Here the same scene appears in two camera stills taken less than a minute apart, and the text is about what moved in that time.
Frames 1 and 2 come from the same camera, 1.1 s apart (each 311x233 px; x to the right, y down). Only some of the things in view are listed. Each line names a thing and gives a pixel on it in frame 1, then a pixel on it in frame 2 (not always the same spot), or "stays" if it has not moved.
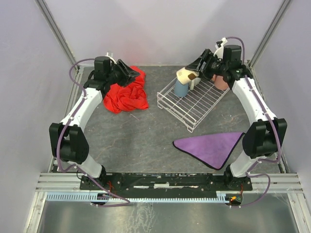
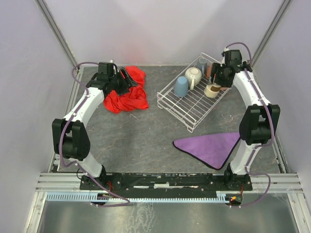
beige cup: (182, 75) -> (211, 91)
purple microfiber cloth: (214, 151) stays
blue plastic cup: (181, 90) stays
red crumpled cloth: (132, 96) stays
